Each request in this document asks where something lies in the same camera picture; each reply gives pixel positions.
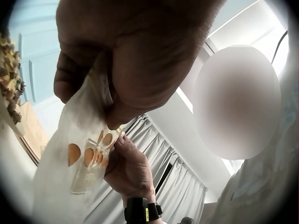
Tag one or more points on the white orange-dotted plastic bag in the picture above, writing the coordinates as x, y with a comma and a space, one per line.
77, 149

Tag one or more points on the person's left hand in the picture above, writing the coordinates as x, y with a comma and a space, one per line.
130, 46

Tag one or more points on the person's body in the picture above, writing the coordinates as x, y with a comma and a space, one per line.
259, 177

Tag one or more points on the person's left fingers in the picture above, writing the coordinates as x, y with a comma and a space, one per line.
72, 72

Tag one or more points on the dried flower bouquet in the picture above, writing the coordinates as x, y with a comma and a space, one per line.
10, 77

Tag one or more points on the black wrist band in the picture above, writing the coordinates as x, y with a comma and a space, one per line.
140, 210

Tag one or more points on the person's right thumb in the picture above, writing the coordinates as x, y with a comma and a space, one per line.
125, 145

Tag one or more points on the person's right hand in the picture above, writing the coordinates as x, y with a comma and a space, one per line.
130, 168

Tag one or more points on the white curtain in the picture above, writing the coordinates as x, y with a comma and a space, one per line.
168, 163

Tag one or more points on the person's left thumb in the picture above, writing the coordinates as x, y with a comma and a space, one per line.
137, 88

